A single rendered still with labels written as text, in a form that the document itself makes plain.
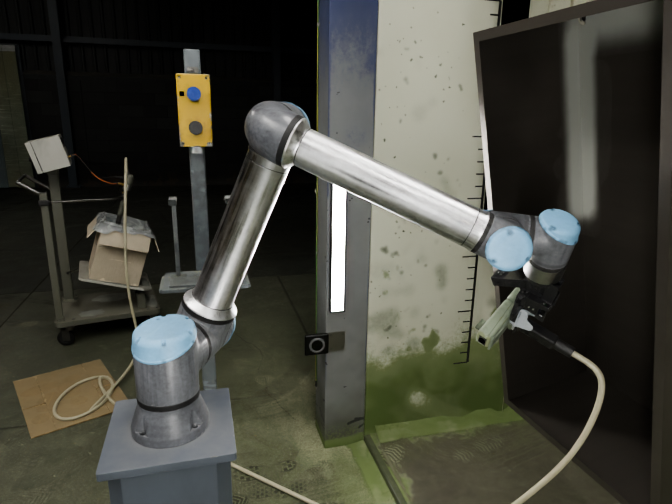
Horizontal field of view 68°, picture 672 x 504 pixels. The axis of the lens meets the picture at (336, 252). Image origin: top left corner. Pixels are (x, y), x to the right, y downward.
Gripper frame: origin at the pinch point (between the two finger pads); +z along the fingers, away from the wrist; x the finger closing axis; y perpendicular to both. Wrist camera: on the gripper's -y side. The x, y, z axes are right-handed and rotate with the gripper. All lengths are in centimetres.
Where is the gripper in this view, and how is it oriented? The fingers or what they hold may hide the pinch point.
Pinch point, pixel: (515, 320)
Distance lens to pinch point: 146.2
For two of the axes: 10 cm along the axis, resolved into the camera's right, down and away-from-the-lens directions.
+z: 0.2, 7.3, 6.9
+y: 7.5, 4.5, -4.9
